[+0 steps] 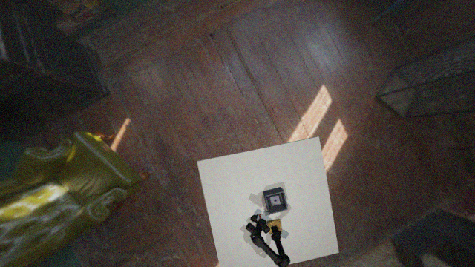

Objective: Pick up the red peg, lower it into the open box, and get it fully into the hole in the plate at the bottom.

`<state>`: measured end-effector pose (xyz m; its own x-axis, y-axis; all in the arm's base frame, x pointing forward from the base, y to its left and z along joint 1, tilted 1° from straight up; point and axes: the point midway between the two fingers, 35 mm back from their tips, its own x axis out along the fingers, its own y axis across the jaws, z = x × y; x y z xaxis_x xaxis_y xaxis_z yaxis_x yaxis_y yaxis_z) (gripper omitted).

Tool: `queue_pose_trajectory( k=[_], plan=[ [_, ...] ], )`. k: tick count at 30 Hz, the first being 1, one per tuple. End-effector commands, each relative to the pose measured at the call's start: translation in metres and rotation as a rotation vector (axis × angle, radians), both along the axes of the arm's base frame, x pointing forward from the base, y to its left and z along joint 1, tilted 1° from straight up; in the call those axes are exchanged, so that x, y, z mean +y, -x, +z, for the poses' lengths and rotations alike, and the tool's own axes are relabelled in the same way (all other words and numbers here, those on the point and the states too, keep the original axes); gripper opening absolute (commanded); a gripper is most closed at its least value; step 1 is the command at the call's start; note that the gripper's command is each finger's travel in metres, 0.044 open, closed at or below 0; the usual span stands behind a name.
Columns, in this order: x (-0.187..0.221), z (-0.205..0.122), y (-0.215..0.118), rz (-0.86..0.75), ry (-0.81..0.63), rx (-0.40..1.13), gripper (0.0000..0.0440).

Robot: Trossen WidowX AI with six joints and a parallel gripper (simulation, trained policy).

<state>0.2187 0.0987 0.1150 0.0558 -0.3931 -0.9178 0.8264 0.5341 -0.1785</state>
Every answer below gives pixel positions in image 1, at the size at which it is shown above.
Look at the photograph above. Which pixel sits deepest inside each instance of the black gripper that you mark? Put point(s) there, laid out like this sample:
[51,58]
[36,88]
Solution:
[266,229]

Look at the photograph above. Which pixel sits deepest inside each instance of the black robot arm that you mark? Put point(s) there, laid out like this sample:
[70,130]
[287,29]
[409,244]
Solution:
[281,259]

